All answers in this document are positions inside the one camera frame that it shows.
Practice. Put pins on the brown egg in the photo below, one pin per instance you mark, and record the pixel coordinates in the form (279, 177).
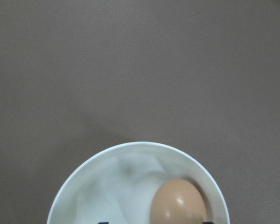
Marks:
(178, 201)

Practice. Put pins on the white round bowl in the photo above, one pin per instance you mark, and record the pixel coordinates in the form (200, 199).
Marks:
(118, 184)

